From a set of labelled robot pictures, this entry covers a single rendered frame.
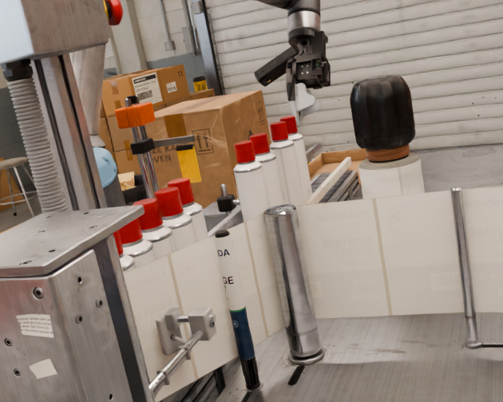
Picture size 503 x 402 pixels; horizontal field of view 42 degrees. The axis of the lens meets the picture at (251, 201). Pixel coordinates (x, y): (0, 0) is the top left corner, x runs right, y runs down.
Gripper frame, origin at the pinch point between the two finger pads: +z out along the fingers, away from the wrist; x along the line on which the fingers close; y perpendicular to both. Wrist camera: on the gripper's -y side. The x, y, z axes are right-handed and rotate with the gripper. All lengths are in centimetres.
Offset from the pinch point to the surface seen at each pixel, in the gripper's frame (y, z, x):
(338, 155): -7, -10, 60
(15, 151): -473, -163, 402
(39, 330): 16, 49, -94
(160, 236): 4, 36, -60
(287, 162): 2.6, 12.9, -11.3
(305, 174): 3.4, 13.3, -2.9
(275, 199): 3.3, 22.3, -19.3
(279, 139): 1.5, 8.5, -13.3
